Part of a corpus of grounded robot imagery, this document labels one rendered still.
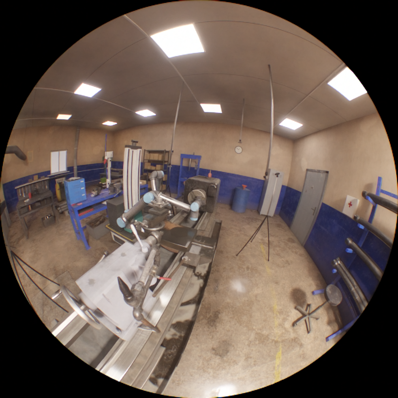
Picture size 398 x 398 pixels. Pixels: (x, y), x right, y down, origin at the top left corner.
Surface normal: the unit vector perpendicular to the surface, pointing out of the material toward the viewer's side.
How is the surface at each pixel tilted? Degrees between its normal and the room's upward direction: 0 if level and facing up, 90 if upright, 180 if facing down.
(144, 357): 0
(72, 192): 90
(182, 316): 0
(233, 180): 90
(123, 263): 0
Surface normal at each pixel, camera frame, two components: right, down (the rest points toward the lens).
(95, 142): 0.96, 0.19
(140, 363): 0.13, -0.95
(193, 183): -0.26, 0.26
